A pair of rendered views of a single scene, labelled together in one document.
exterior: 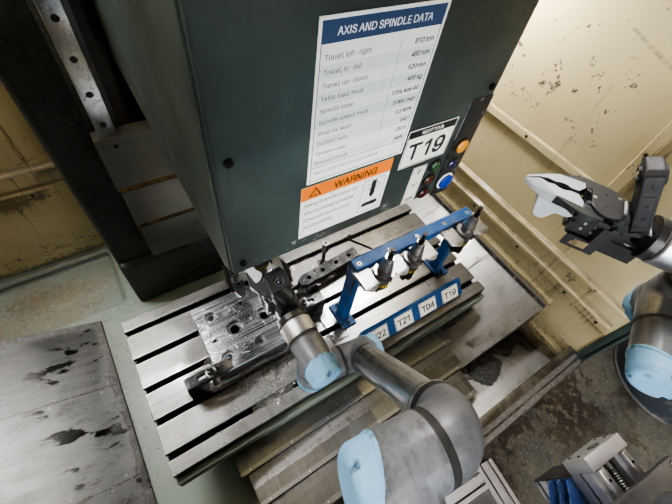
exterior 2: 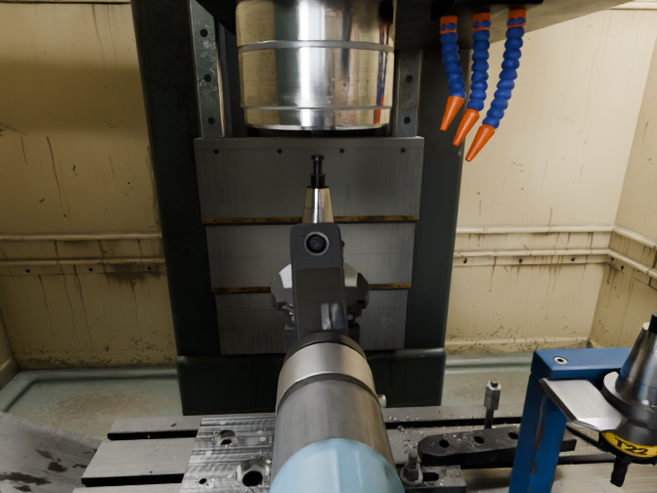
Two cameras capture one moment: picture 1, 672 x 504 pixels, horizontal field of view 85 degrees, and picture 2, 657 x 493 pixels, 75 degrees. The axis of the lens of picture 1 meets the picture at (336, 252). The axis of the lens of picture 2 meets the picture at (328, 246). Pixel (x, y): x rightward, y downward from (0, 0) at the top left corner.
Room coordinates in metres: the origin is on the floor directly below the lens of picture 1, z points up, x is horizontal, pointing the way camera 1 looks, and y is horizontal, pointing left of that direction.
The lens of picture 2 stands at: (0.13, -0.12, 1.49)
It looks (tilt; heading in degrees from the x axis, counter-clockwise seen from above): 19 degrees down; 38
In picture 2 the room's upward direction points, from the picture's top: straight up
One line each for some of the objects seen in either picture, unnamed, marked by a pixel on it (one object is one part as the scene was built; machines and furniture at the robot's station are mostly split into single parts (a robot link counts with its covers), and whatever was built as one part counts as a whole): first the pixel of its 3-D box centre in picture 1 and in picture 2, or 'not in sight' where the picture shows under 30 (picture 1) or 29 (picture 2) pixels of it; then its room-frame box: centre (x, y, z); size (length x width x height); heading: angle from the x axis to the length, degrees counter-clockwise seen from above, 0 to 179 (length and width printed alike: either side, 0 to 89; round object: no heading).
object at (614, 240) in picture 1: (610, 225); not in sight; (0.46, -0.42, 1.67); 0.12 x 0.08 x 0.09; 72
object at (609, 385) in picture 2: (383, 272); (638, 401); (0.59, -0.14, 1.21); 0.06 x 0.06 x 0.03
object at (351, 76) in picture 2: not in sight; (316, 65); (0.50, 0.19, 1.52); 0.16 x 0.16 x 0.12
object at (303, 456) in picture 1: (368, 415); not in sight; (0.34, -0.23, 0.70); 0.90 x 0.30 x 0.16; 132
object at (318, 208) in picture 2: not in sight; (318, 215); (0.50, 0.19, 1.36); 0.04 x 0.04 x 0.07
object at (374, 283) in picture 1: (367, 280); (584, 404); (0.56, -0.10, 1.21); 0.07 x 0.05 x 0.01; 42
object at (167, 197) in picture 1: (201, 184); (312, 252); (0.83, 0.48, 1.16); 0.48 x 0.05 x 0.51; 132
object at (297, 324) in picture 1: (299, 328); (330, 394); (0.35, 0.05, 1.28); 0.08 x 0.05 x 0.08; 132
